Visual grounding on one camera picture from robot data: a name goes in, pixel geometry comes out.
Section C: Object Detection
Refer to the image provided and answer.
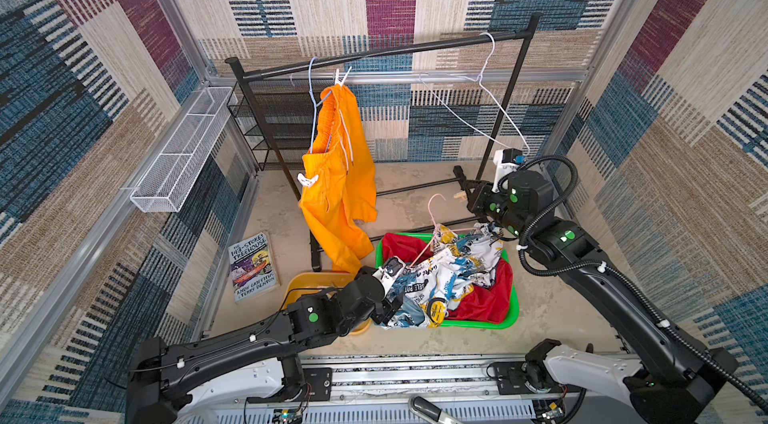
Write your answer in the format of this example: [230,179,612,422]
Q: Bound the white blue patterned shorts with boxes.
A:
[376,223,514,329]

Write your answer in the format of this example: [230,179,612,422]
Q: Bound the pink wire hanger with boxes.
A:
[408,193,482,277]

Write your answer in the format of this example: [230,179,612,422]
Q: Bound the red shorts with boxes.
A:
[380,231,516,324]

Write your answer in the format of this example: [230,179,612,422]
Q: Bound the white plastic hanger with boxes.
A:
[416,30,532,159]

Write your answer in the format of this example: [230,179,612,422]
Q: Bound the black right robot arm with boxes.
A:
[462,167,738,423]

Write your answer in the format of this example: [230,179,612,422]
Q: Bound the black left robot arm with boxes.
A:
[125,266,404,423]

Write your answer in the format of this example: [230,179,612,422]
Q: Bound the white clothespin on orange shorts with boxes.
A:
[297,173,319,188]

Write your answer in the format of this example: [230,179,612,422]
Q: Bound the yellow plastic tray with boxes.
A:
[283,268,384,342]

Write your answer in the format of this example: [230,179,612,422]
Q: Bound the green plastic basket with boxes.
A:
[374,233,521,330]

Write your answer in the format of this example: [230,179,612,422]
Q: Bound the colourful book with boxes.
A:
[228,231,279,303]

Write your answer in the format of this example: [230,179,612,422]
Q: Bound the black clothes rack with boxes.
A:
[224,11,543,272]

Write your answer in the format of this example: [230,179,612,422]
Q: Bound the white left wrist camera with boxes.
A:
[373,256,408,298]

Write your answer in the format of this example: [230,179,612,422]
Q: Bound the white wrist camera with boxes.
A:
[492,148,525,192]
[373,256,408,298]

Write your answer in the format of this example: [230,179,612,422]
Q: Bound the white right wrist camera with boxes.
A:
[492,148,525,192]

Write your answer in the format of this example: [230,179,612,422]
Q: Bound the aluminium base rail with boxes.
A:
[178,355,641,423]

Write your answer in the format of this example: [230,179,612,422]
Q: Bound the blue wire hanger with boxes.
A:
[307,56,324,154]

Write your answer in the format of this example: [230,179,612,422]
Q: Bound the black wire shoe shelf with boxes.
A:
[228,80,313,170]

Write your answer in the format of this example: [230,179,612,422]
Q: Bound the white wire mesh basket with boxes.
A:
[130,86,234,213]

